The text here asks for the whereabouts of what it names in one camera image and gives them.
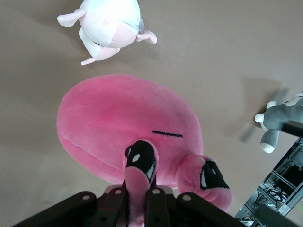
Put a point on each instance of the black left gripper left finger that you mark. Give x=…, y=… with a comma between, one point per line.
x=71, y=212

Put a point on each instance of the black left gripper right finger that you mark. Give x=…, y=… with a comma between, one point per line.
x=156, y=208

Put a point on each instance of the bright pink plush toy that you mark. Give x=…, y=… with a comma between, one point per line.
x=118, y=113

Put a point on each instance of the grey white plush husky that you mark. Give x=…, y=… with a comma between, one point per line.
x=274, y=113

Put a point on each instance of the pale pink plush animal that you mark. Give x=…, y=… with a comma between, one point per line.
x=106, y=26

